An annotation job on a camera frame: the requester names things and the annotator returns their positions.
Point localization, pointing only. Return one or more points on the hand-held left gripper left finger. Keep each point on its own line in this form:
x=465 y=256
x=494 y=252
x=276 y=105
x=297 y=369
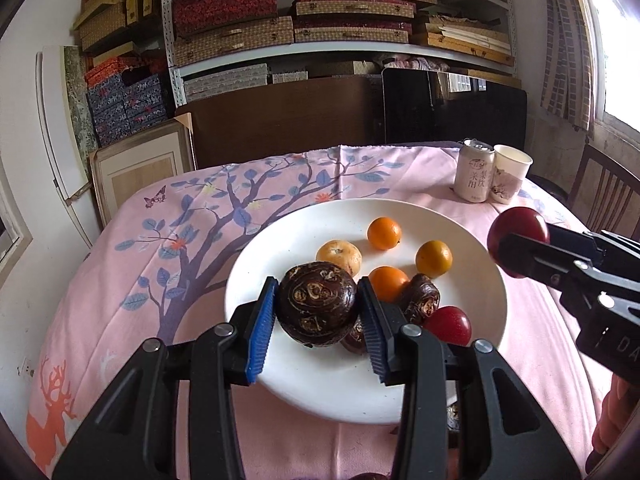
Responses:
x=262 y=330

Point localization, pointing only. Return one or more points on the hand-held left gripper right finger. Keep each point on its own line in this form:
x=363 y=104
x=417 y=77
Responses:
x=372 y=330

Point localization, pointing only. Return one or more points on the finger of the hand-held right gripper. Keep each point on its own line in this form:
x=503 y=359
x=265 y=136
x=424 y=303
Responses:
x=617 y=252
x=540 y=260

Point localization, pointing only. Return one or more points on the red plum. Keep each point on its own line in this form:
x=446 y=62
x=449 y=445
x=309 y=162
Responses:
x=517 y=222
x=450 y=326

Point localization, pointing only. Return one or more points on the white plate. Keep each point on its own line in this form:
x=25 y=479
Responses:
x=300 y=385

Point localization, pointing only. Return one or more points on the large yellow mandarin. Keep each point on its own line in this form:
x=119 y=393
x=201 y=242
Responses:
x=340 y=256

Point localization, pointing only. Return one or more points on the small orange mandarin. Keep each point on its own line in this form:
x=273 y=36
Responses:
x=384 y=233

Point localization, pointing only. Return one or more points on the person's right hand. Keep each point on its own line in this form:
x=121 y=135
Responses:
x=617 y=420

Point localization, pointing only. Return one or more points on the dark wooden chair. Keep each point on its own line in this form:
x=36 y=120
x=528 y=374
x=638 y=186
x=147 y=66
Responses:
x=600 y=185

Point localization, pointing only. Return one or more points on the white paper cup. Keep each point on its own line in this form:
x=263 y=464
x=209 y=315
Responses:
x=510 y=175

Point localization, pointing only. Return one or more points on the white drink can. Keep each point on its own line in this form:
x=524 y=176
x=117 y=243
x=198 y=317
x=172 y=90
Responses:
x=472 y=172

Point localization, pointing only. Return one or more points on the pink printed tablecloth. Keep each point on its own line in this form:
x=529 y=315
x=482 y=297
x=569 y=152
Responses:
x=150 y=270

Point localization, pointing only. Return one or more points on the black panel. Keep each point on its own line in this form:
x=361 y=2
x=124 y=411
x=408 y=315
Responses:
x=475 y=110

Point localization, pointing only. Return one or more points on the brown wooden board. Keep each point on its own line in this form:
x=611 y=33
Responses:
x=280 y=120

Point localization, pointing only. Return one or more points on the bright window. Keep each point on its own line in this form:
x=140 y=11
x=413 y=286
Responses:
x=620 y=40

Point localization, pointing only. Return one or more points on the checked curtain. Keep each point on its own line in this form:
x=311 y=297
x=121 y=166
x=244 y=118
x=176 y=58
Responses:
x=567 y=40

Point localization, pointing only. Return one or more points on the pink floral cloth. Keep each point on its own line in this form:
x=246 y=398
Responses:
x=415 y=62

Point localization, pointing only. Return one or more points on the stack of blue floral boxes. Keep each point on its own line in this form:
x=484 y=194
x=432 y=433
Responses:
x=127 y=105

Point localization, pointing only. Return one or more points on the white framed window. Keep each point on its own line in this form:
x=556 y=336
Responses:
x=12 y=225

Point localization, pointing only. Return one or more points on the white metal shelf unit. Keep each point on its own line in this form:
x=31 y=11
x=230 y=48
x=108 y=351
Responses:
x=340 y=47

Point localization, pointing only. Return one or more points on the green marbled panel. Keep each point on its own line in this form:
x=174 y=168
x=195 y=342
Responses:
x=77 y=105

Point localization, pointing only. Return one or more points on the white leaning board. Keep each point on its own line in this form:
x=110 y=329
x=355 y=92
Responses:
x=52 y=120

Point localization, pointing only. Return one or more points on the stack of woven boxes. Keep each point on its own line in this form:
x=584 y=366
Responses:
x=350 y=15

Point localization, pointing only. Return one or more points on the red patterned box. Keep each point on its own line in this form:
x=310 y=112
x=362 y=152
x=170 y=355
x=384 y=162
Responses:
x=222 y=2

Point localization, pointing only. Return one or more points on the pile of tan woven boxes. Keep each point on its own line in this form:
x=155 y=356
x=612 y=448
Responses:
x=115 y=5

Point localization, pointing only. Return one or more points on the light wooden picture frame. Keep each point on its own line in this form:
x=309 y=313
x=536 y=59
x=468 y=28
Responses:
x=140 y=170

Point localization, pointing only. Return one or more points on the white wall socket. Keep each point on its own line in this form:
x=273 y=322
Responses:
x=26 y=367

